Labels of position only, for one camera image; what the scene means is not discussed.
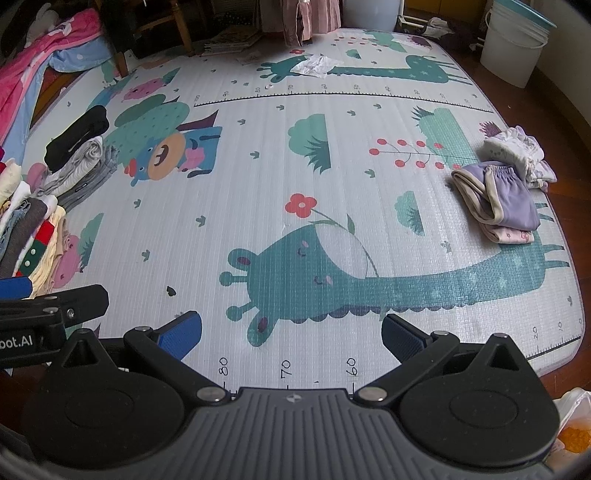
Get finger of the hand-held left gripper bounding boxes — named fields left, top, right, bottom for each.
left=0, top=285, right=110, bottom=330
left=0, top=277, right=35, bottom=302

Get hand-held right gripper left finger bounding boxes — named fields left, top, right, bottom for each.
left=58, top=311, right=232, bottom=409

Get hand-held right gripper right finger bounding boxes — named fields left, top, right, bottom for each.
left=353, top=314, right=529, bottom=409

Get purple pants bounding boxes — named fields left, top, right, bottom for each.
left=451, top=161, right=542, bottom=232

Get pile of folded clothes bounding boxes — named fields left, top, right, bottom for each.
left=0, top=157, right=71, bottom=298

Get pink white folded garment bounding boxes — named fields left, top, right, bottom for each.
left=480, top=224, right=536, bottom=245

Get cartoon printed play mat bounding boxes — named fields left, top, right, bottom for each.
left=18, top=28, right=583, bottom=386

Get black folded garment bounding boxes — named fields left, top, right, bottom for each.
left=44, top=105, right=110, bottom=172

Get white plastic bag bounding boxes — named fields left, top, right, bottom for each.
left=553, top=388, right=591, bottom=457

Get white patterned folded garment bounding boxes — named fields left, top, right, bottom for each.
left=482, top=126, right=558, bottom=191

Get pink printed blanket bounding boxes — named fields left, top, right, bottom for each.
left=0, top=8, right=108, bottom=144

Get wooden chair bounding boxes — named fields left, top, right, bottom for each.
left=102, top=0, right=195, bottom=78

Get crumpled white paper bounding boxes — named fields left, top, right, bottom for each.
left=291, top=54, right=345, bottom=77

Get stack of magazines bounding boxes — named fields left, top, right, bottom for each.
left=202, top=25, right=264, bottom=55

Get white plastic bucket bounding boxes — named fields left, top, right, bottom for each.
left=479, top=0, right=558, bottom=89

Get crumpled white cloth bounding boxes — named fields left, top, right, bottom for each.
left=421, top=17, right=456, bottom=38

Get hanging striped cloth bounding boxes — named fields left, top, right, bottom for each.
left=261, top=0, right=342, bottom=48

